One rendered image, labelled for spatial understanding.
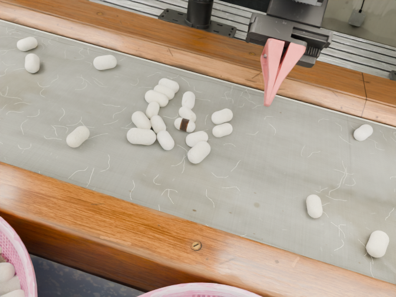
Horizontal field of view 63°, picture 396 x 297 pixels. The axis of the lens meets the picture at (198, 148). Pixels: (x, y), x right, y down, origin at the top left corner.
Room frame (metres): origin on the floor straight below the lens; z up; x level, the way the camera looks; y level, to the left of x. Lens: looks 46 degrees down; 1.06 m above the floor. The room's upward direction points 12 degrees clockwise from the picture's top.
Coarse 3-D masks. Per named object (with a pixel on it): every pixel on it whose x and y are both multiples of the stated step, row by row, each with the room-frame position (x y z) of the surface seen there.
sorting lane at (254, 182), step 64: (0, 64) 0.41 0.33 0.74; (64, 64) 0.44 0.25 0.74; (128, 64) 0.48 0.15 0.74; (0, 128) 0.28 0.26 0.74; (64, 128) 0.30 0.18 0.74; (128, 128) 0.32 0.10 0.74; (256, 128) 0.38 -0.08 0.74; (320, 128) 0.41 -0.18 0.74; (384, 128) 0.44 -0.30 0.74; (128, 192) 0.22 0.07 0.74; (192, 192) 0.24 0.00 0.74; (256, 192) 0.26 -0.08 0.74; (320, 192) 0.28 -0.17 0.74; (384, 192) 0.30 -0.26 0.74; (320, 256) 0.19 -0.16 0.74; (384, 256) 0.20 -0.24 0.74
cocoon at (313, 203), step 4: (308, 196) 0.26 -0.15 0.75; (312, 196) 0.25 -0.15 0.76; (316, 196) 0.26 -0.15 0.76; (308, 200) 0.25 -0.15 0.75; (312, 200) 0.25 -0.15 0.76; (316, 200) 0.25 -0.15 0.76; (320, 200) 0.25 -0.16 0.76; (308, 204) 0.25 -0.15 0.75; (312, 204) 0.24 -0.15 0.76; (316, 204) 0.24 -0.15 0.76; (320, 204) 0.24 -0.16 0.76; (308, 208) 0.24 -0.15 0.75; (312, 208) 0.24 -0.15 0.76; (316, 208) 0.24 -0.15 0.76; (320, 208) 0.24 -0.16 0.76; (308, 212) 0.24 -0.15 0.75; (312, 212) 0.23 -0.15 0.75; (316, 212) 0.23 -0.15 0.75; (320, 212) 0.23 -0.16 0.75; (312, 216) 0.23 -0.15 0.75; (316, 216) 0.23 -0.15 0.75
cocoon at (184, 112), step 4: (180, 108) 0.37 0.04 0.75; (184, 108) 0.37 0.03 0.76; (188, 108) 0.37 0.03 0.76; (180, 112) 0.37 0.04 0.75; (184, 112) 0.36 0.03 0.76; (188, 112) 0.36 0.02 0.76; (192, 112) 0.37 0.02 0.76; (184, 116) 0.36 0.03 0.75; (188, 116) 0.36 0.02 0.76; (192, 116) 0.36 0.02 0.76; (192, 120) 0.35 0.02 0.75
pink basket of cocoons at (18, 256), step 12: (0, 216) 0.14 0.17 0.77; (0, 228) 0.13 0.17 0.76; (12, 228) 0.13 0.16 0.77; (0, 240) 0.13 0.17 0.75; (12, 240) 0.12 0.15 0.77; (12, 252) 0.12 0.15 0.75; (24, 252) 0.11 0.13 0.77; (12, 264) 0.11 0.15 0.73; (24, 264) 0.10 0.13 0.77; (24, 276) 0.10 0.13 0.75; (24, 288) 0.09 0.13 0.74; (36, 288) 0.09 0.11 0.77
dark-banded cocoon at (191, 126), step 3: (177, 120) 0.34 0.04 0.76; (180, 120) 0.34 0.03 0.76; (174, 123) 0.34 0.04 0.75; (177, 123) 0.34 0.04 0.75; (189, 123) 0.34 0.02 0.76; (192, 123) 0.34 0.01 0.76; (177, 126) 0.34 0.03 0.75; (189, 126) 0.34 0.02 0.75; (192, 126) 0.34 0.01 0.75; (195, 126) 0.34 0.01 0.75; (189, 129) 0.33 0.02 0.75; (192, 129) 0.34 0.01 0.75; (189, 132) 0.34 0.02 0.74
